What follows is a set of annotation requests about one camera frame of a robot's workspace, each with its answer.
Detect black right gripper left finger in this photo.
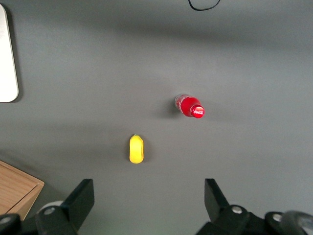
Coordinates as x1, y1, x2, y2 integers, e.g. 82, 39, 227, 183
35, 178, 95, 235

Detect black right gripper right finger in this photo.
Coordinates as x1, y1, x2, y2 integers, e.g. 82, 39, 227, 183
195, 178, 266, 235

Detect pale rectangular tray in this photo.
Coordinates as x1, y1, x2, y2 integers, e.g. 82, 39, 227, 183
0, 3, 20, 103

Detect wooden drawer cabinet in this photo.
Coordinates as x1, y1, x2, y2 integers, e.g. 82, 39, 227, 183
0, 159, 45, 221

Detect yellow lemon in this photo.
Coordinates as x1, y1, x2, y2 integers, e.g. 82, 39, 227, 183
129, 134, 145, 164

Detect red cola bottle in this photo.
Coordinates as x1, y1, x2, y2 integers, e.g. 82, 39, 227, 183
174, 93, 205, 120

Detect thin black cable loop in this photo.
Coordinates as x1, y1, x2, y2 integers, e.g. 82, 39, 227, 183
188, 0, 221, 11

